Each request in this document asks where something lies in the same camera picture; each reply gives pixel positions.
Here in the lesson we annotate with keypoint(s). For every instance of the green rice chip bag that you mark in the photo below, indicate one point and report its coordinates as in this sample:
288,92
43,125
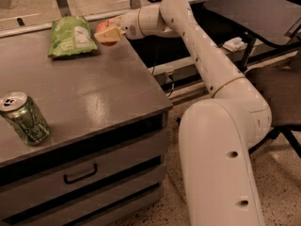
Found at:
71,35

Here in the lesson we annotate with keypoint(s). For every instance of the black drawer handle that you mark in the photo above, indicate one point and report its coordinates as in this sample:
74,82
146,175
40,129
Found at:
70,179

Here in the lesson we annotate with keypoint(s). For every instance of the black rolling laptop stand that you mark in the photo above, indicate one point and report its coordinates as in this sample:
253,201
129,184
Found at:
274,22

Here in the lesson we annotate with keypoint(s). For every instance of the black office chair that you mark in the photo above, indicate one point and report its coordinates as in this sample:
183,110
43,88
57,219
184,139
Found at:
281,88

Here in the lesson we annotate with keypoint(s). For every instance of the green soda can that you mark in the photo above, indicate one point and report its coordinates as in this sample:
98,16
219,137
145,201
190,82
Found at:
22,113

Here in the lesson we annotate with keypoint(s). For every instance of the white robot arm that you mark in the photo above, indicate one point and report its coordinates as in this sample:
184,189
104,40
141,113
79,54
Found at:
215,134

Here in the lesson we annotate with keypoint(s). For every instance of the grey drawer cabinet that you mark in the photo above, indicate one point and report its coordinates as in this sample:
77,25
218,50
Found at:
103,108

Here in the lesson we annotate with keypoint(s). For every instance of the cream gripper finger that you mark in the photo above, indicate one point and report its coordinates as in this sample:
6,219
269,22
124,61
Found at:
114,21
110,34

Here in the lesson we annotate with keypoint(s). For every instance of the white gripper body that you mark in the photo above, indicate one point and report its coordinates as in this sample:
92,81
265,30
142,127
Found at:
130,24

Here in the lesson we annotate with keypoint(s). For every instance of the red apple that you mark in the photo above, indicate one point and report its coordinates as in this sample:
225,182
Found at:
102,26

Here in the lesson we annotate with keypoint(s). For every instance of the white power adapter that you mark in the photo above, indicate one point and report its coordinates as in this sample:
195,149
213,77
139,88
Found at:
234,44

